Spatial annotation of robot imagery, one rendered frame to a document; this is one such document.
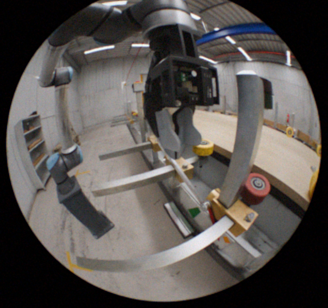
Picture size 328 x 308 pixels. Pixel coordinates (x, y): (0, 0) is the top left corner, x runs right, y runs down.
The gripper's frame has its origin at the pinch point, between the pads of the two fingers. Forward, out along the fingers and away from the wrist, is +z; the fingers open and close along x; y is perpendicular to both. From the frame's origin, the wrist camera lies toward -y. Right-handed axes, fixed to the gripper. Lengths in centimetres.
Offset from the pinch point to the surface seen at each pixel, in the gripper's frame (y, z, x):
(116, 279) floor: 25, 97, -64
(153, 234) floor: -22, 97, -10
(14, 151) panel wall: -107, -11, -267
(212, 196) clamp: 7.1, 10.5, 6.1
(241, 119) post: 9.4, -7.1, 6.0
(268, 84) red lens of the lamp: 13.0, -13.3, 10.9
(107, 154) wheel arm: -34.2, 12.4, -18.0
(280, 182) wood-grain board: 21.4, 7.4, 22.2
